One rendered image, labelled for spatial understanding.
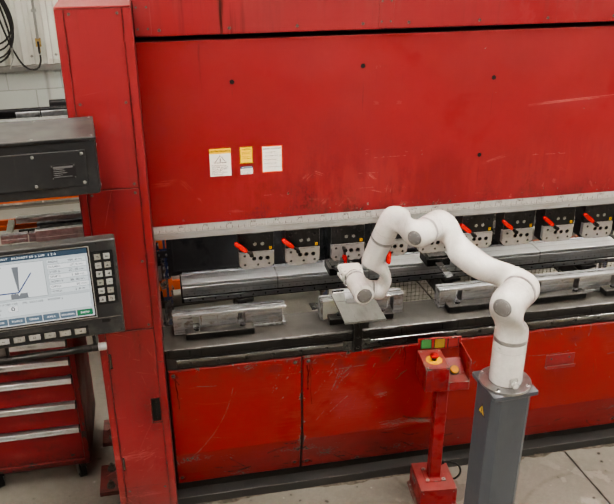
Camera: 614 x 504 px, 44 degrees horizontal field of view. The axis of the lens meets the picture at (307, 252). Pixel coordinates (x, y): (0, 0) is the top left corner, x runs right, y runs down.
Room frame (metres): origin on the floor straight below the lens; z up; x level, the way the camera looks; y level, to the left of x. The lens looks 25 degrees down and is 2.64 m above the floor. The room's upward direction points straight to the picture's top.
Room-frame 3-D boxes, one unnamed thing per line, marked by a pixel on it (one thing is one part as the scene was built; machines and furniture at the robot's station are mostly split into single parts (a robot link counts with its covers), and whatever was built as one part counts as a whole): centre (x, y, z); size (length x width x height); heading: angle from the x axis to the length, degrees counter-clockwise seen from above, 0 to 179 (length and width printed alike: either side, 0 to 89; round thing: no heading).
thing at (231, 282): (3.45, -0.52, 0.93); 2.30 x 0.14 x 0.10; 102
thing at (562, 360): (3.12, -1.23, 0.58); 0.15 x 0.02 x 0.07; 102
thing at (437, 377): (2.85, -0.60, 0.75); 0.20 x 0.16 x 0.18; 97
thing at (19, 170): (2.37, 0.94, 1.53); 0.51 x 0.25 x 0.85; 106
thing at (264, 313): (2.96, 0.35, 0.92); 0.50 x 0.06 x 0.10; 102
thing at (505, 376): (2.35, -0.73, 1.09); 0.19 x 0.19 x 0.18
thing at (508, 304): (2.33, -0.71, 1.30); 0.19 x 0.12 x 0.24; 143
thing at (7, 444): (3.11, 1.35, 0.50); 0.50 x 0.50 x 1.00; 12
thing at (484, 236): (3.18, -0.76, 1.26); 0.15 x 0.09 x 0.17; 102
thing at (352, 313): (2.92, -0.22, 1.00); 0.26 x 0.18 x 0.01; 12
